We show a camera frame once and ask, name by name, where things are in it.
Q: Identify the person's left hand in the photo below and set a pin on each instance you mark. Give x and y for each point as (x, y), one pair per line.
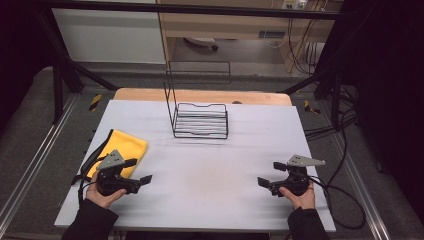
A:
(100, 196)

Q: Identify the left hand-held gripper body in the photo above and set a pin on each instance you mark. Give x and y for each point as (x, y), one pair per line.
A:
(111, 184)

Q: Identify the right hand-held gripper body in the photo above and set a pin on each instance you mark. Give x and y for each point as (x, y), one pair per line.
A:
(296, 181)

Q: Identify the black metal frame bar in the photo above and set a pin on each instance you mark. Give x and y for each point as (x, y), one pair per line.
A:
(200, 9)

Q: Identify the yellow cloth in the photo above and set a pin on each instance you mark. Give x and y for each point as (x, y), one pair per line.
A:
(130, 146)

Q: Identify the white cabinet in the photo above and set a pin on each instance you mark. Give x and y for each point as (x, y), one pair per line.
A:
(106, 36)

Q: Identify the black metal frame strut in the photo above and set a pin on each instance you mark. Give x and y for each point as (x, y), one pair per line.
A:
(335, 90)
(58, 86)

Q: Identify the person's right hand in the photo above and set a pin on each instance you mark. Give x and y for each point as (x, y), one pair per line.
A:
(301, 199)

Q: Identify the wooden desk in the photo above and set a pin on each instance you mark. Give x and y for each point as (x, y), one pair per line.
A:
(233, 25)

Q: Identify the white object under desk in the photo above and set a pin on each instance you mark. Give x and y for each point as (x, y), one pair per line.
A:
(201, 41)

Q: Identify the aluminium rail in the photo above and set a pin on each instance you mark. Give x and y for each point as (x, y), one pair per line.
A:
(361, 193)
(40, 150)

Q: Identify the white power strip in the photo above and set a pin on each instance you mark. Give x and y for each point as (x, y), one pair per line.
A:
(294, 4)

